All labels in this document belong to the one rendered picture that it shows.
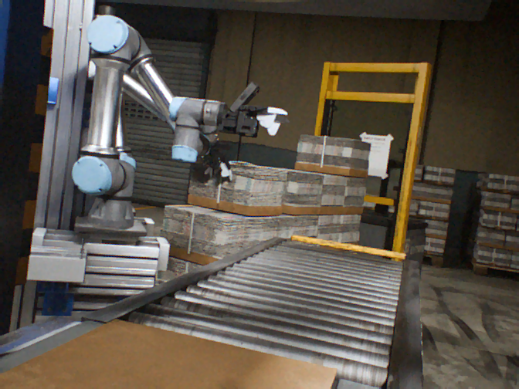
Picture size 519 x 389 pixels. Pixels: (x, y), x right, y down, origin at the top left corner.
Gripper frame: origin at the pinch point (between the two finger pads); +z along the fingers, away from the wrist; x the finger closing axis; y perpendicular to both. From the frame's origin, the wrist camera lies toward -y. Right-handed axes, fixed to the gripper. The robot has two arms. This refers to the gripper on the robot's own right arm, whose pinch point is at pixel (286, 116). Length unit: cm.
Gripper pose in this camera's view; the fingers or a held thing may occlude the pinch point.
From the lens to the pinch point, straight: 167.4
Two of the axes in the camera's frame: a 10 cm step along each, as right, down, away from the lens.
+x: -1.5, -1.0, -9.8
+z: 9.8, 1.4, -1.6
